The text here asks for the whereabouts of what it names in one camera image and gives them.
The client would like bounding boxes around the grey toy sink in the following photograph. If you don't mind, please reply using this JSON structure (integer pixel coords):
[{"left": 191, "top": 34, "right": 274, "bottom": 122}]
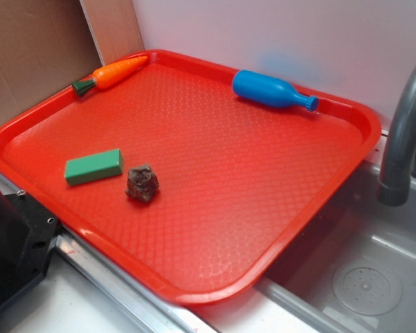
[{"left": 195, "top": 138, "right": 416, "bottom": 332}]

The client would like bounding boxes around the orange toy carrot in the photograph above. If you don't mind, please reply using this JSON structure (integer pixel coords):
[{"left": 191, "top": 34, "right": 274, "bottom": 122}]
[{"left": 71, "top": 56, "right": 148, "bottom": 97}]

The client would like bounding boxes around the red plastic tray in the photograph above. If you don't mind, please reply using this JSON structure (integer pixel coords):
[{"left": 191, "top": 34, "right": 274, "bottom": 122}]
[{"left": 0, "top": 51, "right": 381, "bottom": 305}]

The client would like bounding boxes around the green rectangular block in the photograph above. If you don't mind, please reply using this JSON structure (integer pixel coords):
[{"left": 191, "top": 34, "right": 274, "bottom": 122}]
[{"left": 64, "top": 149, "right": 123, "bottom": 186}]

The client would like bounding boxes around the blue toy bottle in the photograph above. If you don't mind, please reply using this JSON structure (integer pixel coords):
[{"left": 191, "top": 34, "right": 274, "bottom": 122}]
[{"left": 232, "top": 70, "right": 319, "bottom": 112}]

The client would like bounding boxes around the brown cardboard panel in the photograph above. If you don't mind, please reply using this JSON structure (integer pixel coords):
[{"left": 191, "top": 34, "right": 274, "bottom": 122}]
[{"left": 0, "top": 1, "right": 144, "bottom": 125}]

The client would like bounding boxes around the grey sink faucet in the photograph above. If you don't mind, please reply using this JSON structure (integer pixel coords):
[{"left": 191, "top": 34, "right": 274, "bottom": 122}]
[{"left": 376, "top": 67, "right": 416, "bottom": 207}]

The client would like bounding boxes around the brown rock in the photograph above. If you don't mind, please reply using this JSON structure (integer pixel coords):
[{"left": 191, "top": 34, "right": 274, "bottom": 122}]
[{"left": 125, "top": 164, "right": 159, "bottom": 204}]

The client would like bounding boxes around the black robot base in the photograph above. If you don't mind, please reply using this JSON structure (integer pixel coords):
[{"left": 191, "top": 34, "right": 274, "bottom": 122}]
[{"left": 0, "top": 191, "right": 60, "bottom": 312}]

